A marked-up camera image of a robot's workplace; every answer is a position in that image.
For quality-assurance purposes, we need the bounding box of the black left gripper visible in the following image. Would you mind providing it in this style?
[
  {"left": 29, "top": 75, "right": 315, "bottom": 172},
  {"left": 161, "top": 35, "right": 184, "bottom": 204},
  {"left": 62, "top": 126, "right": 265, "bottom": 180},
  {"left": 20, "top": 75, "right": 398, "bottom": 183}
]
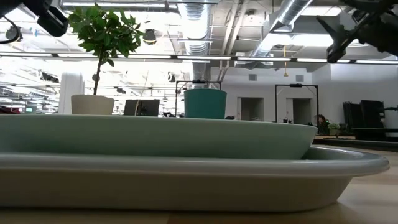
[{"left": 21, "top": 0, "right": 70, "bottom": 38}]

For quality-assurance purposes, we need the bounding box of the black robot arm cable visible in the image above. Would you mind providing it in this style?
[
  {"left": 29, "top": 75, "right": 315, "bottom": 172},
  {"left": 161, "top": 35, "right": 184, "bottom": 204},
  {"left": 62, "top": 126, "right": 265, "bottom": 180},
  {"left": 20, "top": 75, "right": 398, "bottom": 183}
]
[{"left": 0, "top": 16, "right": 22, "bottom": 45}]

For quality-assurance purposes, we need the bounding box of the black ceiling dome fixture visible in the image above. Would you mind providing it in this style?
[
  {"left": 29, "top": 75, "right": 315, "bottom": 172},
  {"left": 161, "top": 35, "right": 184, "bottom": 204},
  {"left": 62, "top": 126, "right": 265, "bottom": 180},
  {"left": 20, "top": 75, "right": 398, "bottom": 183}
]
[
  {"left": 142, "top": 28, "right": 157, "bottom": 45},
  {"left": 4, "top": 26, "right": 24, "bottom": 43}
]

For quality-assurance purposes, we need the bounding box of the yellow hanging cord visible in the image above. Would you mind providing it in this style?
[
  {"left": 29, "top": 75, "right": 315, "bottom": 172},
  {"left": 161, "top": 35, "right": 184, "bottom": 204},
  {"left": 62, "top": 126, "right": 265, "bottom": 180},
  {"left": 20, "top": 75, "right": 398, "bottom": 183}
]
[{"left": 282, "top": 45, "right": 289, "bottom": 78}]

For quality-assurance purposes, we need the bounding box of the small potted plant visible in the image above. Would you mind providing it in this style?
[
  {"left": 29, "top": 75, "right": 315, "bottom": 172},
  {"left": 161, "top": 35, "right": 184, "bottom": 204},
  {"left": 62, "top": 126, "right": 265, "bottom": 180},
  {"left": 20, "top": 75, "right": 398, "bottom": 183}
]
[{"left": 327, "top": 123, "right": 341, "bottom": 136}]

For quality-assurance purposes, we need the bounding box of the grey oval plastic tray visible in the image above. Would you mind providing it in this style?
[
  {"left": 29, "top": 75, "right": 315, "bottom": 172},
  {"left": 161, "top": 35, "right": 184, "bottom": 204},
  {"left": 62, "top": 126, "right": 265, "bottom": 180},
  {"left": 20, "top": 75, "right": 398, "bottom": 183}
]
[{"left": 0, "top": 144, "right": 391, "bottom": 213}]

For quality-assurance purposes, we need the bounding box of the black computer monitor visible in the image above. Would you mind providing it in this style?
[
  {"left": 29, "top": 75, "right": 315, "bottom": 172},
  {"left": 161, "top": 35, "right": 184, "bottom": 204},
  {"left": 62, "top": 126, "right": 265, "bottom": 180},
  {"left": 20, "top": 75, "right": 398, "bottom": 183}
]
[{"left": 123, "top": 98, "right": 161, "bottom": 117}]

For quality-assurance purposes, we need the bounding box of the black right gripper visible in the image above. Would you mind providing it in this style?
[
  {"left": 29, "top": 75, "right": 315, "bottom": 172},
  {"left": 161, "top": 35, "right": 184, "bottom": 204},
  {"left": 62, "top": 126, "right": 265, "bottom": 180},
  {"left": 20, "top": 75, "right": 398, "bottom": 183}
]
[{"left": 316, "top": 8, "right": 388, "bottom": 64}]

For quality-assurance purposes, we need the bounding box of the black storage cabinet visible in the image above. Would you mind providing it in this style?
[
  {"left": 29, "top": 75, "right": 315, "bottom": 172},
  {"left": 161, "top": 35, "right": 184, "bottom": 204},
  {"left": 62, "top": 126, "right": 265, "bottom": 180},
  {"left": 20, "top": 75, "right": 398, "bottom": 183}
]
[{"left": 342, "top": 99, "right": 398, "bottom": 141}]

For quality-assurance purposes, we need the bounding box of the wide ribbed ceiling duct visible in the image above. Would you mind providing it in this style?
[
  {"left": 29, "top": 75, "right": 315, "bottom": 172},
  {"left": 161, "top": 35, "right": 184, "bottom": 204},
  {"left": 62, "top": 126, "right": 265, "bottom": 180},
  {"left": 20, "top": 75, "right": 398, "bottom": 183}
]
[{"left": 177, "top": 0, "right": 218, "bottom": 91}]

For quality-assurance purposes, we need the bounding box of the black metal frame stand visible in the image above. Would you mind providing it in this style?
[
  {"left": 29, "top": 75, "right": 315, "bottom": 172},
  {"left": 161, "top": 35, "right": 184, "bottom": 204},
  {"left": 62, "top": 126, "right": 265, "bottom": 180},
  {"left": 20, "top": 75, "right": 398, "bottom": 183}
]
[
  {"left": 175, "top": 80, "right": 223, "bottom": 118},
  {"left": 274, "top": 83, "right": 320, "bottom": 124}
]

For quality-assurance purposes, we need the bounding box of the green leafy indoor tree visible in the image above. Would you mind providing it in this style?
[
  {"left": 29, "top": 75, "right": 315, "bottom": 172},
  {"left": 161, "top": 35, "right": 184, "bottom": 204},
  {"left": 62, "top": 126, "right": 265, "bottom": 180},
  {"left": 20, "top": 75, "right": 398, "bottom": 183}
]
[{"left": 67, "top": 2, "right": 145, "bottom": 96}]

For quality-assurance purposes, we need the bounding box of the pale green plate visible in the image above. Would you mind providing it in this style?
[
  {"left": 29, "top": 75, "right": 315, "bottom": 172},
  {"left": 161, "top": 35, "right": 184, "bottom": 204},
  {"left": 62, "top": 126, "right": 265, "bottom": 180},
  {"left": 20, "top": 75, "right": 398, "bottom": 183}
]
[{"left": 0, "top": 113, "right": 319, "bottom": 161}]

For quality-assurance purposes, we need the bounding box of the slanted silver ceiling duct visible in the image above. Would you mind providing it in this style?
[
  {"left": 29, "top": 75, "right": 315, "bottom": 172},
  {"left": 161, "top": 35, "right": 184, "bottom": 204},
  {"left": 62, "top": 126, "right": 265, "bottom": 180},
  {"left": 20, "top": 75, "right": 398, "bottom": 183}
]
[{"left": 248, "top": 0, "right": 314, "bottom": 57}]

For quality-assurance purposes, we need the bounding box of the person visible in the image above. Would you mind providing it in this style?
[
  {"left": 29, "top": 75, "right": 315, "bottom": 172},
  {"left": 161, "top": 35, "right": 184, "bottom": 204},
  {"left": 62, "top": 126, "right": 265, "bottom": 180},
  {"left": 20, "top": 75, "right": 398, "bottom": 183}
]
[{"left": 313, "top": 114, "right": 329, "bottom": 135}]

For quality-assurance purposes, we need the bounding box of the teal plastic cup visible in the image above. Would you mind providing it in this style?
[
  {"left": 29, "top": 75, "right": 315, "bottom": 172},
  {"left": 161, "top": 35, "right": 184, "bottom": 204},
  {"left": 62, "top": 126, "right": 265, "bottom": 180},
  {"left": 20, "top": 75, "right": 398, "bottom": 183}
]
[{"left": 183, "top": 88, "right": 228, "bottom": 120}]

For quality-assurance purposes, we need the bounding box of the cream plant pot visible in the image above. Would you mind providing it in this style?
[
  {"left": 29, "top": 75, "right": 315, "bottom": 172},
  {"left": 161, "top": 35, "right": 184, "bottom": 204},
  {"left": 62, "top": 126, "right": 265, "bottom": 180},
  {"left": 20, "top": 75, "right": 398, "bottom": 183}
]
[{"left": 70, "top": 94, "right": 116, "bottom": 116}]

